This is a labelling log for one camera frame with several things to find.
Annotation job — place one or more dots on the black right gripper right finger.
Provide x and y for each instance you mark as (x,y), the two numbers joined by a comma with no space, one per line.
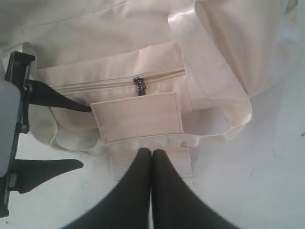
(174,205)

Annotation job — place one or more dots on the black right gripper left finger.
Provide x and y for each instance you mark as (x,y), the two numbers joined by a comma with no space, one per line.
(127,205)

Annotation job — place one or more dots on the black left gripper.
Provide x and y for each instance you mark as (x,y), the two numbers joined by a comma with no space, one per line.
(16,92)

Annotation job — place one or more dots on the cream fabric duffel bag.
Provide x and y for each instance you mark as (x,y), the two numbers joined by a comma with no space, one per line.
(170,74)

